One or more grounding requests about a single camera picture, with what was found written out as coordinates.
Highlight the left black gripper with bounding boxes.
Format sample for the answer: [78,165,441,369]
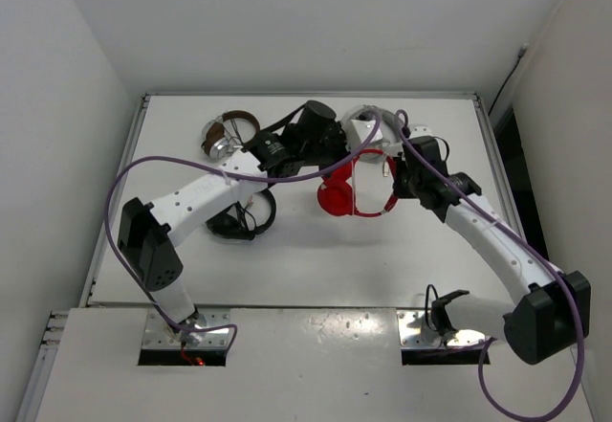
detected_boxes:
[299,119,359,177]

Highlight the red headphones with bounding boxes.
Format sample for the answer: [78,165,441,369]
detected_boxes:
[317,148,399,218]

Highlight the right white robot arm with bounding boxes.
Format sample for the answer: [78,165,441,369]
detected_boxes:
[393,136,591,365]

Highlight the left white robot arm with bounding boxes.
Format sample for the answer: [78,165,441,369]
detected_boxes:
[118,100,348,329]

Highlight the white grey headphones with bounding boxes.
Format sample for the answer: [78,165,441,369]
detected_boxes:
[340,105,403,156]

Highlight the brown silver headphones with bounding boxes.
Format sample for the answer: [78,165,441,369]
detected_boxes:
[200,110,261,161]

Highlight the black headphones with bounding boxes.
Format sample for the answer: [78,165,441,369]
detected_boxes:
[206,189,277,241]

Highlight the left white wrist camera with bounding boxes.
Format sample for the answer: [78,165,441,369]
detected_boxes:
[342,119,383,151]

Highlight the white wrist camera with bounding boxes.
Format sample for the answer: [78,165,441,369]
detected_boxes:
[408,123,433,140]
[342,119,383,151]

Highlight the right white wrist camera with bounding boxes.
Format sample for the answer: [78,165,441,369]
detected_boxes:
[408,123,433,140]

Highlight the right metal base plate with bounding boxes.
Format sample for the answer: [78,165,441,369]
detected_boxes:
[396,309,488,351]

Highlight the metal base plate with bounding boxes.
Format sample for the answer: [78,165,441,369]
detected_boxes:
[142,309,232,351]
[396,309,488,351]

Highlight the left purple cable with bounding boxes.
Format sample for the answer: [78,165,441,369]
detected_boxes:
[104,110,383,359]

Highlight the black wall cable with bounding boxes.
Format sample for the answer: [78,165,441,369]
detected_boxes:
[490,43,529,117]

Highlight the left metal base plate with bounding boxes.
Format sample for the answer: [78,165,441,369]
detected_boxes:
[142,309,232,351]

